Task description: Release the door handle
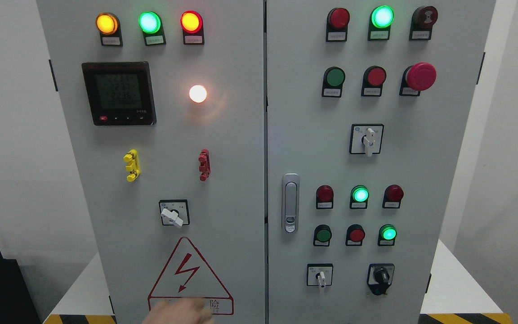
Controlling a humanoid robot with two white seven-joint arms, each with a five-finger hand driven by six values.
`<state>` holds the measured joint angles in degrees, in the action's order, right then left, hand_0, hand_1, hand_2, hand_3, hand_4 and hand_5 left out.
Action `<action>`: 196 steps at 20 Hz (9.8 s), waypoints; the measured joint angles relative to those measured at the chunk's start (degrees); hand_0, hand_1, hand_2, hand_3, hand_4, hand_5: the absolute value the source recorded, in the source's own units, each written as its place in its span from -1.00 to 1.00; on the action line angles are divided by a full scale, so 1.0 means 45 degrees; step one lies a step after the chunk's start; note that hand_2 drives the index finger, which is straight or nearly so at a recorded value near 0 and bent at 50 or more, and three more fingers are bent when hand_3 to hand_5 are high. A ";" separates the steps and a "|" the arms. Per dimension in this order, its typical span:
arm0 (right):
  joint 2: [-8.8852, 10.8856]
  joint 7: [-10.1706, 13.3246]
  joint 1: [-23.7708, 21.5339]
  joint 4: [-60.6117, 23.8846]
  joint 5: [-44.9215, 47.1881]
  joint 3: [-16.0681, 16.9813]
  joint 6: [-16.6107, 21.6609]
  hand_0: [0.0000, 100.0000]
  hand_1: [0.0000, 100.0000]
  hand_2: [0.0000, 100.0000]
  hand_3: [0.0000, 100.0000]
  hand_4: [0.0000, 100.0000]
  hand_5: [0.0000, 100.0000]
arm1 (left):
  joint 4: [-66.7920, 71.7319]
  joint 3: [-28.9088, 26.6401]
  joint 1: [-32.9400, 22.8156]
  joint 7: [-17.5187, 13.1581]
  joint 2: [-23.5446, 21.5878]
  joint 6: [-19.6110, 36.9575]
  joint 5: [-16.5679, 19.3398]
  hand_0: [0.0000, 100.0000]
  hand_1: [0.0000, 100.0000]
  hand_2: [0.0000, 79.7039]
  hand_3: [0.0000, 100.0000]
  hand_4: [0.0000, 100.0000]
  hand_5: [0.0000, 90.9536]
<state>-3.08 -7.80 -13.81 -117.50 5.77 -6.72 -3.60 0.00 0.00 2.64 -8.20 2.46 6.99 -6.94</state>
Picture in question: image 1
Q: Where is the human hand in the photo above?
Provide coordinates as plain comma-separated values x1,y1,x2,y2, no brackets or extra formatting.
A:
142,299,214,324

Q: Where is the silver door handle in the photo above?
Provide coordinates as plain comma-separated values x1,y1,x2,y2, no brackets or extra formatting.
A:
281,173,300,233

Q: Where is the grey left cabinet door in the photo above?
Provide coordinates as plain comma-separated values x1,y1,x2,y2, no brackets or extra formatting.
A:
37,0,265,324

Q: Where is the grey cabinet door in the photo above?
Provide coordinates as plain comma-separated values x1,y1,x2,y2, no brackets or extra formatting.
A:
267,0,496,324
37,0,265,324

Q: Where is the grey right cabinet door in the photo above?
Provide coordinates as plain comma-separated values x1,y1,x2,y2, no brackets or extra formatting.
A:
267,0,496,324

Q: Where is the green indicator light left door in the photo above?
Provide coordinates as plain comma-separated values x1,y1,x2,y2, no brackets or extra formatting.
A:
138,12,166,46

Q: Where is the red electric hazard sticker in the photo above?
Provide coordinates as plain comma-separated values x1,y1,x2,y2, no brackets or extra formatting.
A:
147,237,234,316

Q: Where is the black box with antenna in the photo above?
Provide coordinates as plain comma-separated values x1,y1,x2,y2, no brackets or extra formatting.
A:
0,252,41,324

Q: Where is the red indicator light middle left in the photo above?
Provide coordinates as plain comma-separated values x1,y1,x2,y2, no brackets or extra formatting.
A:
315,185,334,209

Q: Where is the red push button lower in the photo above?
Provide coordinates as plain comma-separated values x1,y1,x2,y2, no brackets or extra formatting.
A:
345,224,366,247

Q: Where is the red push button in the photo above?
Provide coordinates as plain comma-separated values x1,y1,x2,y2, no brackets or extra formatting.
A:
361,65,387,97
345,224,366,247

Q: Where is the green lit indicator middle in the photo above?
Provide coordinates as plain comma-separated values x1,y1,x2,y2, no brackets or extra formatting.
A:
349,185,369,209

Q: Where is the green lit indicator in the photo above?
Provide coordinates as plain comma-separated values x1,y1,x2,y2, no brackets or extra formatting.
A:
367,5,394,41
349,185,369,209

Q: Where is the green lit push button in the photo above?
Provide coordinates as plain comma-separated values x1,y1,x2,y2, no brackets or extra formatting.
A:
377,224,397,247

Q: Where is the white glowing indicator light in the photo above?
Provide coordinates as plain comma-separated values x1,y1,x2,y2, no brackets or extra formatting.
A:
189,85,208,104

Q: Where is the black digital power meter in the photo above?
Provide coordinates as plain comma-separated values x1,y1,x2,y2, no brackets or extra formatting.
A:
81,61,156,126

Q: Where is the red indicator light middle right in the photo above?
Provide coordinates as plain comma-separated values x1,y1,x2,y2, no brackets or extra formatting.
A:
382,184,404,209

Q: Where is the white platform with hazard stripes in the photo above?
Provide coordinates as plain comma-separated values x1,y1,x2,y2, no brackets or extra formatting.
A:
45,242,512,324

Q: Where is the green push button upper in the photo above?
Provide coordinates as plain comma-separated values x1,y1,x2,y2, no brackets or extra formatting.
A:
321,66,345,98

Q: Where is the red lit indicator light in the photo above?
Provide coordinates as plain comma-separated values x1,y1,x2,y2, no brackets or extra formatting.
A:
179,10,204,45

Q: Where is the yellow indicator light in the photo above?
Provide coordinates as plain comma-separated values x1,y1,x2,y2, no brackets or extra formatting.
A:
95,12,123,46

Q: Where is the red push button upper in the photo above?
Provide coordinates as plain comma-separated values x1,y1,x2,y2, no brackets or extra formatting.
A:
361,65,387,97

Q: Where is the red indicator light top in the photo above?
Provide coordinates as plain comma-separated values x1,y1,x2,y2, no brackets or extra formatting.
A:
326,7,351,42

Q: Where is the red emergency stop mushroom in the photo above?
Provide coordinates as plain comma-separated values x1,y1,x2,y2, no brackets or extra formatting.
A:
399,62,437,97

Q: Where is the green lit indicator top right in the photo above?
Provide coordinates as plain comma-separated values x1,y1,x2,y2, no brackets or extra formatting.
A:
367,5,394,41

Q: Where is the dark red buzzer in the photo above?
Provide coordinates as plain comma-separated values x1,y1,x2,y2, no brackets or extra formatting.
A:
409,5,438,41

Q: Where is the white lever selector switch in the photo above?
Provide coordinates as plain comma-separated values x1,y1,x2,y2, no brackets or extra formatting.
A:
159,199,190,228

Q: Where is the small white selector switch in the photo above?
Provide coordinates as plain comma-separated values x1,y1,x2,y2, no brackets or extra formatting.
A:
306,263,334,293

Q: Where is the black rotary knob switch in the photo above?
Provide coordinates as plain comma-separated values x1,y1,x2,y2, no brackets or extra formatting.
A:
366,263,395,296

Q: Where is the white selector switch right door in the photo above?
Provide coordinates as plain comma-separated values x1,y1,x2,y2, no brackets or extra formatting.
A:
349,124,384,157

